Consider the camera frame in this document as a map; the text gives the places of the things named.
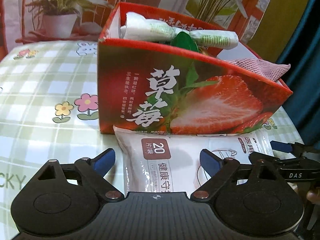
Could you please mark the pink knitted cloth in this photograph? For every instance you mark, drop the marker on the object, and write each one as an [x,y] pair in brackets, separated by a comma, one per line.
[257,67]

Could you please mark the white green-print soft pack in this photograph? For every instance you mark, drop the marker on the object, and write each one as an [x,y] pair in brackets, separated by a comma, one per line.
[145,27]

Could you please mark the red strawberry cardboard box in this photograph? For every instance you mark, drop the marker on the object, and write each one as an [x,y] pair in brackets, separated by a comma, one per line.
[150,80]

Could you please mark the green soft item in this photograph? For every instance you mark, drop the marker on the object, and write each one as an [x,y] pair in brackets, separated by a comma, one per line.
[185,41]

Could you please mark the blue curtain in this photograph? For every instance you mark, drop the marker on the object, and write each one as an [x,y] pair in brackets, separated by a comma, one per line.
[307,55]

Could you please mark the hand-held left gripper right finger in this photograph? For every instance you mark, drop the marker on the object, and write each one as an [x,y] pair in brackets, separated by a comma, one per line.
[210,162]

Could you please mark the person's right hand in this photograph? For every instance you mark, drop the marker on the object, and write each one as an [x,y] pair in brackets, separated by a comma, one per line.
[313,195]

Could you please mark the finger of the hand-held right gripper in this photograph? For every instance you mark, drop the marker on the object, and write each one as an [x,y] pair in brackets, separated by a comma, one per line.
[280,145]
[290,161]

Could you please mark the checked bunny tablecloth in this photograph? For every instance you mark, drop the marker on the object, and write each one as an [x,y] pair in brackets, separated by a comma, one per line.
[50,80]

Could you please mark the white face mask packet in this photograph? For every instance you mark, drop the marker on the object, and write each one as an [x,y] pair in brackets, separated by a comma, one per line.
[140,142]

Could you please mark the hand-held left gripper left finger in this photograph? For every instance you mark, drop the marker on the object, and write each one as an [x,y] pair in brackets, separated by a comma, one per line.
[103,161]

